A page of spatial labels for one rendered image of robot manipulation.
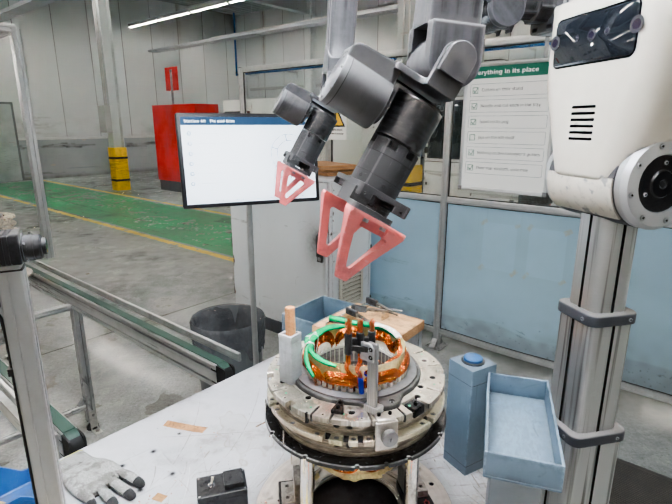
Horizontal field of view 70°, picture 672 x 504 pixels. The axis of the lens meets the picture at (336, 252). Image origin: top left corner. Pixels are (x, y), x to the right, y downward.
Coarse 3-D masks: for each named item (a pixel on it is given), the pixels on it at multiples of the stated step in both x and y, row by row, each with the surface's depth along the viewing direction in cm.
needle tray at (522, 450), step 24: (504, 384) 93; (528, 384) 91; (504, 408) 88; (528, 408) 88; (552, 408) 81; (504, 432) 81; (528, 432) 81; (552, 432) 78; (504, 456) 70; (528, 456) 76; (552, 456) 76; (504, 480) 71; (528, 480) 70; (552, 480) 68
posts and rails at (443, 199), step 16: (272, 64) 391; (288, 64) 381; (304, 64) 370; (240, 80) 419; (240, 96) 423; (240, 112) 427; (448, 112) 303; (448, 128) 304; (448, 144) 306; (448, 160) 309; (448, 176) 312; (400, 192) 337; (512, 208) 288; (528, 208) 283; (544, 208) 277; (560, 208) 271; (448, 336) 334; (464, 336) 327; (496, 352) 312; (512, 352) 305; (624, 384) 268
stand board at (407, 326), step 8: (360, 304) 128; (344, 312) 123; (360, 312) 123; (368, 312) 123; (376, 312) 123; (328, 320) 118; (376, 320) 118; (384, 320) 118; (392, 320) 118; (400, 320) 118; (408, 320) 118; (416, 320) 118; (312, 328) 115; (400, 328) 113; (408, 328) 113; (416, 328) 115; (408, 336) 112
